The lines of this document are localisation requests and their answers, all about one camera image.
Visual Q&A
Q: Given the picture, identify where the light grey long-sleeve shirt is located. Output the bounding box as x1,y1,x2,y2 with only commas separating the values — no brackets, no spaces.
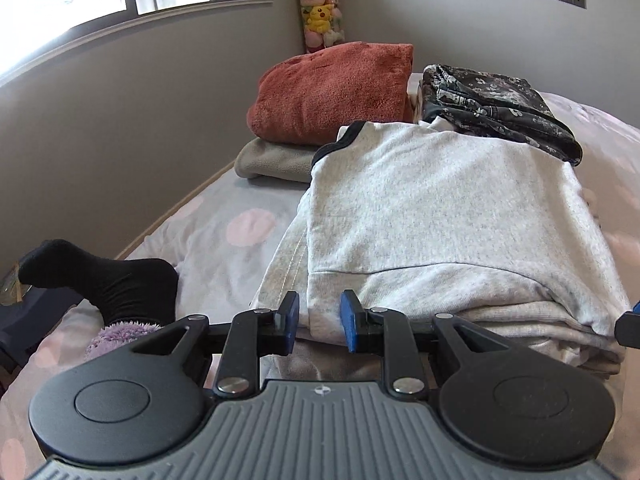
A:
254,119,629,374

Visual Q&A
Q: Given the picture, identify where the black sock foot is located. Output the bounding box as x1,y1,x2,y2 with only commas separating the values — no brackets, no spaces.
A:
18,240,179,326

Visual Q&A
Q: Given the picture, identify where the purple fluffy sleeve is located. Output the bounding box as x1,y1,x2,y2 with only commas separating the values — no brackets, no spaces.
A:
85,322,162,361

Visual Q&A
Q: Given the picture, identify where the grey folded blanket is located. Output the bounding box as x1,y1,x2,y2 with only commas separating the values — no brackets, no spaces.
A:
234,138,318,183

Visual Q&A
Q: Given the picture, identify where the rust red towel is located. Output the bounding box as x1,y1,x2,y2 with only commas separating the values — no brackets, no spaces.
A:
246,41,413,146

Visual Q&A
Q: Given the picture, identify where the white folded garment under floral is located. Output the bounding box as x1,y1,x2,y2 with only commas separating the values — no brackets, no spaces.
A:
407,73,422,122

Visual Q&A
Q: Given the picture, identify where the dark floral folded garment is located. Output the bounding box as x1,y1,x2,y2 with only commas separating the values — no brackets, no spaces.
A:
420,64,582,166

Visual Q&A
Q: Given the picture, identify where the plush toy column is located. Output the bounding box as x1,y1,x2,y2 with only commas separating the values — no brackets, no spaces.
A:
298,0,345,53

